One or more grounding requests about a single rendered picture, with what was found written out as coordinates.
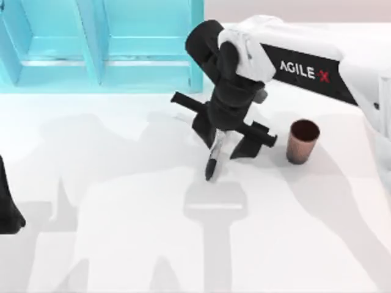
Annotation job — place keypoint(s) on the white and black pen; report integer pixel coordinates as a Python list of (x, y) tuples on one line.
[(212, 168)]

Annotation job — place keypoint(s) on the pale grey rounded box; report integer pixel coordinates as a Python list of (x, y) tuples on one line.
[(261, 96)]

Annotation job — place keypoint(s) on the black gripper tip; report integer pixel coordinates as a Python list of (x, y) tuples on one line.
[(9, 210)]

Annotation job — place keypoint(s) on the light blue rack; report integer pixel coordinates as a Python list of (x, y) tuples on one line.
[(61, 45)]

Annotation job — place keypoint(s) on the brown cup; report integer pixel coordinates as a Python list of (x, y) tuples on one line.
[(301, 148)]

